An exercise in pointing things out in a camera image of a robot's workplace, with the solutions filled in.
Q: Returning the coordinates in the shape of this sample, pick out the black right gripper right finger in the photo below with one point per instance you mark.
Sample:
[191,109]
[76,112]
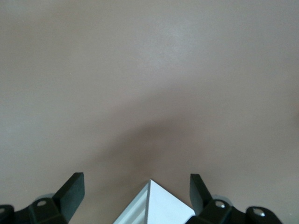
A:
[201,200]

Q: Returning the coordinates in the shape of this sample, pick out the white drawer cabinet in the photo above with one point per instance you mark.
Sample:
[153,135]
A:
[163,200]

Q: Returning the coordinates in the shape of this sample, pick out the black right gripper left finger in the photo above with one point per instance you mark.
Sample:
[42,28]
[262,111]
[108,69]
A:
[67,198]

